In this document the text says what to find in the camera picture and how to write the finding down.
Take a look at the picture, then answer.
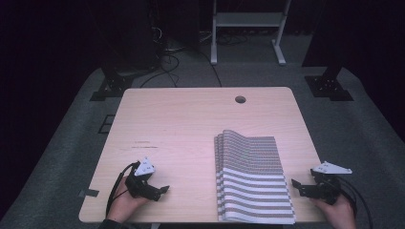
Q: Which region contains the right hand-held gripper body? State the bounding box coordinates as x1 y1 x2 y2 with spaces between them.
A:
309 160 353 206

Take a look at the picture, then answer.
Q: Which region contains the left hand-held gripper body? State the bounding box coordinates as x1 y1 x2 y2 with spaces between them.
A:
124 156 162 200

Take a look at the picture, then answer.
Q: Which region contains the person's left hand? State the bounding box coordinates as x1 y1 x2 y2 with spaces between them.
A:
106 177 151 224

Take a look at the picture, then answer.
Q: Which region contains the person's right hand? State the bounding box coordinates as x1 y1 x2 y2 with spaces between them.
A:
312 194 357 229

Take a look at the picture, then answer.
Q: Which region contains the grey tape strip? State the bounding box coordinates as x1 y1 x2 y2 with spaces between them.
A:
77 188 100 198

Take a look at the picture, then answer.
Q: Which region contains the black metal stand base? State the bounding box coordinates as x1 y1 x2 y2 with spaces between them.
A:
302 56 354 102
89 63 136 102

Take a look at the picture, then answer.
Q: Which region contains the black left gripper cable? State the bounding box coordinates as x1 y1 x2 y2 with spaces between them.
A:
105 161 141 219

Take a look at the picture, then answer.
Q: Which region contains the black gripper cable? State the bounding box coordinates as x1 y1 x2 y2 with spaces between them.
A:
336 175 373 229
105 161 141 219

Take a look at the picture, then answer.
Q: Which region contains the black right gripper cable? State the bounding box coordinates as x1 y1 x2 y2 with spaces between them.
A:
336 175 373 229

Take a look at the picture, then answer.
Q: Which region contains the black floor cable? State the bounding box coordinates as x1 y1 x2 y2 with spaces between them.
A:
198 31 224 89
139 52 181 89

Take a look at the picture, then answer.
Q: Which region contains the white metal stand frame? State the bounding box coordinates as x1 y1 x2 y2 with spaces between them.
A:
210 0 293 67

